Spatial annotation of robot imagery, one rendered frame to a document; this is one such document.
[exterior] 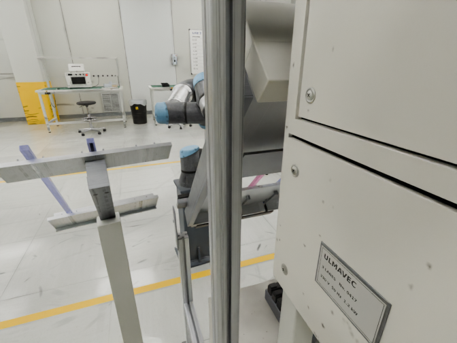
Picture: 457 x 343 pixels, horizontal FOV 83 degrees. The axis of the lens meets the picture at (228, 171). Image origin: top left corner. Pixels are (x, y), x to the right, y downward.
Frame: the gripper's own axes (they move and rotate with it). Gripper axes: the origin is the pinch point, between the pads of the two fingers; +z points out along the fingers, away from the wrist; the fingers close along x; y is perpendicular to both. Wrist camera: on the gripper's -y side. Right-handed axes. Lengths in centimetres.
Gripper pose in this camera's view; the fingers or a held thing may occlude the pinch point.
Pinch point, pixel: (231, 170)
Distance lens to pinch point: 70.1
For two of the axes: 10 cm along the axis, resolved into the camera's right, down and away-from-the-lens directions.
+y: 1.9, -5.5, -8.1
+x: 9.4, -1.3, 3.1
